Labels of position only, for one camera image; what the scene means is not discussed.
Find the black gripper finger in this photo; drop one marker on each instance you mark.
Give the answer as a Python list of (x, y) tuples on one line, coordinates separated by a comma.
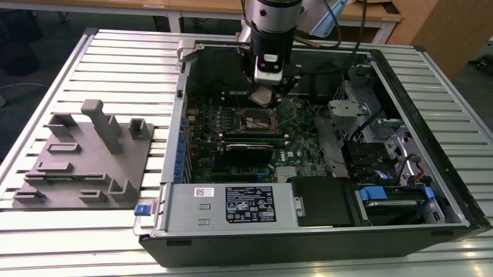
[(274, 101)]

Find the CPU with silver top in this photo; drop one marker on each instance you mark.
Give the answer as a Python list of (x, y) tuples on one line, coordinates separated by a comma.
[(262, 96)]

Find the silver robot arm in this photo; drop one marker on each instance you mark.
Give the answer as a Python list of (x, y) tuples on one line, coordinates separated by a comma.
[(269, 14)]

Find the CPU socket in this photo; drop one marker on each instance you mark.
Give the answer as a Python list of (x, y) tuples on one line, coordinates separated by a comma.
[(258, 122)]

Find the green motherboard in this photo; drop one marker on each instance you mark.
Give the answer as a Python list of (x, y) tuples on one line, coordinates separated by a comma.
[(303, 150)]

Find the black graphics card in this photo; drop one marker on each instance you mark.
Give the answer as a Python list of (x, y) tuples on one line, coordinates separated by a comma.
[(249, 154)]

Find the grey case latch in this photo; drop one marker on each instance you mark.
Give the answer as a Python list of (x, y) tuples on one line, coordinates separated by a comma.
[(185, 47)]

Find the metal drive cage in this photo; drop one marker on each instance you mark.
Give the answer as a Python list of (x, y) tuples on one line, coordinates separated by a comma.
[(358, 86)]

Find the silver chipset heatsink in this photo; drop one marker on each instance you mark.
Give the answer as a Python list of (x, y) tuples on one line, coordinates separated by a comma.
[(286, 171)]

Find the hard disk in blue carrier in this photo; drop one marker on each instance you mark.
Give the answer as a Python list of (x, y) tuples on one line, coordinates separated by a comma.
[(372, 193)]

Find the grey power supply unit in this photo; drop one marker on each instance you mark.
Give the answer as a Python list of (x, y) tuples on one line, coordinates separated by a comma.
[(215, 213)]

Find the wooden cabinet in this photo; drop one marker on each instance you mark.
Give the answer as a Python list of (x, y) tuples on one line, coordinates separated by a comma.
[(442, 29)]

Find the blue case latch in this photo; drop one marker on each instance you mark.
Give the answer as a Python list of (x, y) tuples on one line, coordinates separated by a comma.
[(142, 209)]

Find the black PC case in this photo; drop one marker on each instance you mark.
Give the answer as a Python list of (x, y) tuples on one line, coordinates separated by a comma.
[(269, 251)]

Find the grey parts rack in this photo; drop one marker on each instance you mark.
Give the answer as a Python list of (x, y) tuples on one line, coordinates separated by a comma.
[(88, 161)]

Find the green RAM stick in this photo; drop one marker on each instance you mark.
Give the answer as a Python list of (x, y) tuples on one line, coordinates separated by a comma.
[(63, 179)]

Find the black office chair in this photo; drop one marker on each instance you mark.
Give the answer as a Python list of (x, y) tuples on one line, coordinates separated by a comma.
[(19, 43)]

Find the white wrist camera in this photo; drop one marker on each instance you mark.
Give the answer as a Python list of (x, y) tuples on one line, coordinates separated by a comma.
[(269, 76)]

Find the silver metal bracket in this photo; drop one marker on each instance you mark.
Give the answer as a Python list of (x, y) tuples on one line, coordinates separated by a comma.
[(342, 111)]

